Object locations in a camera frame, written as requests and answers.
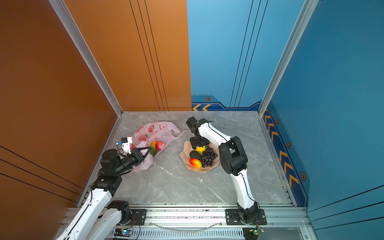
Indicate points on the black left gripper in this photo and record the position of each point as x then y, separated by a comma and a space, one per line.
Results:
137, 156

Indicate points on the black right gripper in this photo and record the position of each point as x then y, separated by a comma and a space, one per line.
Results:
193, 143

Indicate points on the yellow lemon fruit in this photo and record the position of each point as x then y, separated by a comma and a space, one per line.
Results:
200, 149

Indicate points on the dark avocado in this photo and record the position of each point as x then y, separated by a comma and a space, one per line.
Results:
196, 155

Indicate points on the pink printed plastic bag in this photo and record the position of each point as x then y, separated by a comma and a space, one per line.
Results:
157, 131

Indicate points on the orange yellow peach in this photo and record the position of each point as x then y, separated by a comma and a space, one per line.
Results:
196, 163

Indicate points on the green yellow cucumber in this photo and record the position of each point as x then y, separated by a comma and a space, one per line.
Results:
153, 148

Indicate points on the red apple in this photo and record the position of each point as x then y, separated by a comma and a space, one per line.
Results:
159, 145

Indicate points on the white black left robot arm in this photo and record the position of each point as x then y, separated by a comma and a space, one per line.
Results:
99, 214

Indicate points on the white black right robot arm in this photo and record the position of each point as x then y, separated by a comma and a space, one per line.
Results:
233, 159

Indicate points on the beige wavy fruit plate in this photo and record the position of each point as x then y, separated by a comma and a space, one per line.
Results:
185, 155

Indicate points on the dark purple grape bunch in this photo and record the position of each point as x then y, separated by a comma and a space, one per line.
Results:
208, 157

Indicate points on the left green circuit board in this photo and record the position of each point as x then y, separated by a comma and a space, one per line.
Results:
125, 232

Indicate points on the green circuit board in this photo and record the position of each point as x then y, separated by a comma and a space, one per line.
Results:
125, 232
256, 231

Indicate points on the right green circuit board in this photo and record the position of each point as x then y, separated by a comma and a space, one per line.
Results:
256, 231

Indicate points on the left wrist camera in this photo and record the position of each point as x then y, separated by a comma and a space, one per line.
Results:
124, 145

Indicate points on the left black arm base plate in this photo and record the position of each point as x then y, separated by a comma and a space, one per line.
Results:
138, 217

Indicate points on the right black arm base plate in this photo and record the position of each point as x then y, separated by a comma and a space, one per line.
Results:
233, 218

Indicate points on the aluminium front rail frame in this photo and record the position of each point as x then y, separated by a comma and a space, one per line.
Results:
208, 222

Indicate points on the left aluminium corner post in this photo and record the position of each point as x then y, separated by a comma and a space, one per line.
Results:
75, 34

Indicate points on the aluminium corner post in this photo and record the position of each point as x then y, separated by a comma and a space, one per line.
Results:
295, 36
75, 34

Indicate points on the right aluminium corner post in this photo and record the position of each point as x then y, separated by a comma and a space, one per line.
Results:
295, 36

